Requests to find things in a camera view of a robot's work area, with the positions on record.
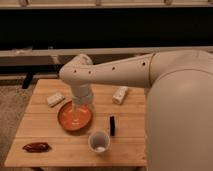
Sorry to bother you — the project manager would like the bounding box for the white wrapped packet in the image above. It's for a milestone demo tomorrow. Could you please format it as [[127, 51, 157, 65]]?
[[112, 86, 128, 105], [47, 92, 65, 107]]

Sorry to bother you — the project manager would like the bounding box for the grey horizontal rail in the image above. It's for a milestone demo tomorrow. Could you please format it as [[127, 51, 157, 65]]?
[[0, 46, 213, 66]]

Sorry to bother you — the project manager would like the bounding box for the orange ceramic bowl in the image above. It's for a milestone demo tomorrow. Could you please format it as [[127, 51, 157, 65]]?
[[57, 101, 93, 131]]

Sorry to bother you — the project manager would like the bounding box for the wooden table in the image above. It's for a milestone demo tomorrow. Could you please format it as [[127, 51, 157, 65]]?
[[5, 79, 146, 167]]

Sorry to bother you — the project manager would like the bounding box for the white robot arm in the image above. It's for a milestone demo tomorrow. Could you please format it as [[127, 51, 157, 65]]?
[[59, 50, 213, 171]]

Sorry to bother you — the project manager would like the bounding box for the white wrapped packet left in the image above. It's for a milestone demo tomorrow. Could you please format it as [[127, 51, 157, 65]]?
[[47, 92, 65, 107]]

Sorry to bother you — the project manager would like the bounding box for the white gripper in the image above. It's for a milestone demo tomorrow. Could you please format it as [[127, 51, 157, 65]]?
[[71, 84, 93, 122]]

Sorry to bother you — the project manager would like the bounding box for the white wrapped packet right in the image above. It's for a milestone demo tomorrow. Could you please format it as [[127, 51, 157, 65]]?
[[112, 86, 128, 105]]

